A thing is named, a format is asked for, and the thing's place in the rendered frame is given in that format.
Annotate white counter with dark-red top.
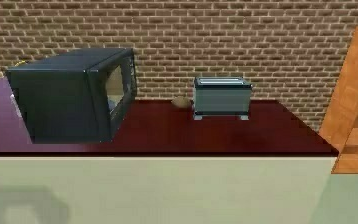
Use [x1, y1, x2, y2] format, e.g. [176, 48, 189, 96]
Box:
[0, 76, 340, 224]

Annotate brown potato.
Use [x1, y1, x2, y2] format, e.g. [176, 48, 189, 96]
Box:
[171, 96, 192, 110]

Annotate grey metal toaster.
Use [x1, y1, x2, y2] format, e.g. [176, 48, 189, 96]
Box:
[192, 76, 254, 121]

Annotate black microwave oven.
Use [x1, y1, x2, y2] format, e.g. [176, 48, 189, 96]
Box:
[5, 47, 138, 145]

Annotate orange wooden shelf unit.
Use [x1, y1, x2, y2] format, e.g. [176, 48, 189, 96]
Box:
[318, 25, 358, 175]

